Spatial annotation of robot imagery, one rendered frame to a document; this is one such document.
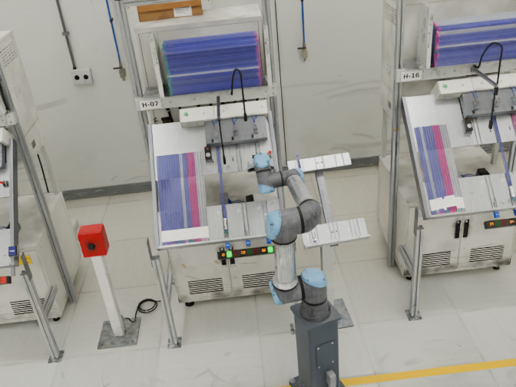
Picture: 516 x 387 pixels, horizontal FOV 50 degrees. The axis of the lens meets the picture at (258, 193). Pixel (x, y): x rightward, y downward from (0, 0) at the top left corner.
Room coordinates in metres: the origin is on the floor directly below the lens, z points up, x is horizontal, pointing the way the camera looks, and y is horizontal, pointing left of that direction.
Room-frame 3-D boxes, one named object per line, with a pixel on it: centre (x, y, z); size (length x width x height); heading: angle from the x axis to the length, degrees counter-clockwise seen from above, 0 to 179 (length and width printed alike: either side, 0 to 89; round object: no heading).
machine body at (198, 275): (3.08, 0.23, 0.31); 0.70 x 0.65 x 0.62; 91
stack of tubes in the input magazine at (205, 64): (2.96, 0.17, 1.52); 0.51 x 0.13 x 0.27; 91
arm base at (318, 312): (2.02, -0.22, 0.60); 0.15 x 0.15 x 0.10
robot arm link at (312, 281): (2.02, -0.21, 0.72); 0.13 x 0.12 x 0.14; 98
